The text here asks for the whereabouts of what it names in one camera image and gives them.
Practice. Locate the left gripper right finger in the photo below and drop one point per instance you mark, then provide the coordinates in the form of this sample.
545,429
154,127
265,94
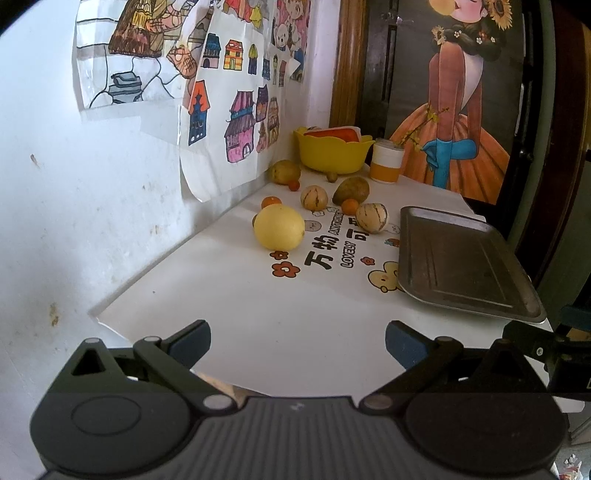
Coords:
415,352

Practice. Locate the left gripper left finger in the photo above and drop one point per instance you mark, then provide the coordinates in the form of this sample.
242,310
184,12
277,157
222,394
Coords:
169,362

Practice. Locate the white orange cup vase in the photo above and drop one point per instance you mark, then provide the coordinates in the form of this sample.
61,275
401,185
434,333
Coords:
386,163

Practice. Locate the large yellow lemon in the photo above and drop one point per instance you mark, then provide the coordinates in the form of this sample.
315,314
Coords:
279,227

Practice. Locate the orange item in bowl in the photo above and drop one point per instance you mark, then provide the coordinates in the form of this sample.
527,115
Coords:
345,133

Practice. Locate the small orange tangerine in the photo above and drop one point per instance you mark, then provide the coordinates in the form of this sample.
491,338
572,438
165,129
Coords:
349,207
270,200

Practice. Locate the large cartoon drawing sheet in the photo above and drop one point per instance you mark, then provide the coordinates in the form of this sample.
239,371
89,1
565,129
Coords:
138,50

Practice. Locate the yellow-brown pear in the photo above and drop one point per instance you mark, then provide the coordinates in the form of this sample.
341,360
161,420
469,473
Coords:
284,171

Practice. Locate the pink girl cartoon drawing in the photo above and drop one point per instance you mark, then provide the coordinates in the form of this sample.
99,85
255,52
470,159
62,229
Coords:
286,22

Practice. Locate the orange-dress girl poster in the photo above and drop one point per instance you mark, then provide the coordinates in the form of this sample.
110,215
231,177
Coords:
444,142

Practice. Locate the coloured houses drawing sheet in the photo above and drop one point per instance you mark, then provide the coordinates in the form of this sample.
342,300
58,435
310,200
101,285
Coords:
230,127

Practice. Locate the yellow plastic bowl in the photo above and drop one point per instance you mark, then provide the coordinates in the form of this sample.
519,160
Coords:
331,154

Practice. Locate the metal baking tray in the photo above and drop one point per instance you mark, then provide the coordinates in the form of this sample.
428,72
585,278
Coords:
456,262

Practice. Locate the wooden door frame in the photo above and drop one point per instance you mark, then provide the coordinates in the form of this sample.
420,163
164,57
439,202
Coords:
347,88

